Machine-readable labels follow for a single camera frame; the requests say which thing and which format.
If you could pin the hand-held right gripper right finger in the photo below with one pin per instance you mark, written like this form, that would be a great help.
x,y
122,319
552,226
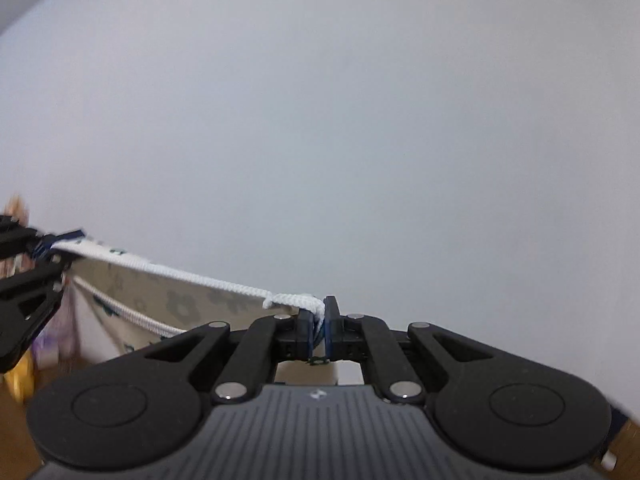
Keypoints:
x,y
334,330

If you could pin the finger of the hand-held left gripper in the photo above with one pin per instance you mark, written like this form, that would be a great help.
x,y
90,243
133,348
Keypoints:
x,y
30,242
30,305

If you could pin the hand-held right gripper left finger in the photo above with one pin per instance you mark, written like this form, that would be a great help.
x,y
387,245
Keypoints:
x,y
306,332

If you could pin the cream garment with teal flowers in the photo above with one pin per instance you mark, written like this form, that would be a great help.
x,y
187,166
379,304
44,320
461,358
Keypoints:
x,y
165,292

